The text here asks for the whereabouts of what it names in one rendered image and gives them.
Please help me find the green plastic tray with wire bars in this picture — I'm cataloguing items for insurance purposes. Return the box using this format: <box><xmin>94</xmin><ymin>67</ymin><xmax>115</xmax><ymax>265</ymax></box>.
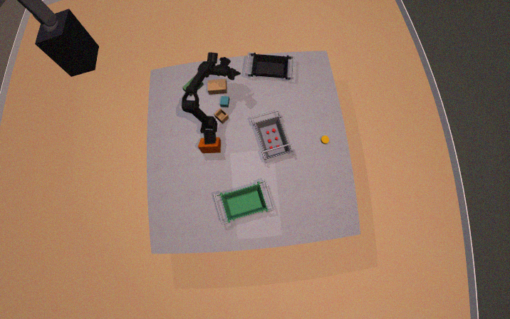
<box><xmin>213</xmin><ymin>180</ymin><xmax>275</xmax><ymax>224</ymax></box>

